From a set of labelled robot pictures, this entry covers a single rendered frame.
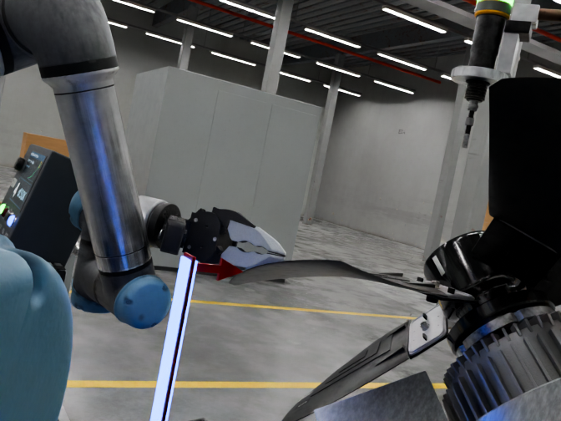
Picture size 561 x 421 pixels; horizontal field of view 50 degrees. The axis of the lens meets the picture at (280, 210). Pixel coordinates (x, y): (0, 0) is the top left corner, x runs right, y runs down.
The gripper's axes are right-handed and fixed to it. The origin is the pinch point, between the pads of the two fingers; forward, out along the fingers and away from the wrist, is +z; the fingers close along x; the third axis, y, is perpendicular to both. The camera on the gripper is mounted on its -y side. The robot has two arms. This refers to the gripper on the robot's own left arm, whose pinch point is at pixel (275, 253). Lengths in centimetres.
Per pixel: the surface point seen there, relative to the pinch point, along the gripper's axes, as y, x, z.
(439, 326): 11.3, 4.6, 22.4
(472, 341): 3.2, 4.7, 27.3
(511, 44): -1.0, -32.0, 24.5
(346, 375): 14.3, 15.7, 10.3
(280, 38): 958, -379, -463
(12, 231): 5, 7, -51
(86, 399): 182, 100, -152
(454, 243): 8.3, -7.1, 22.2
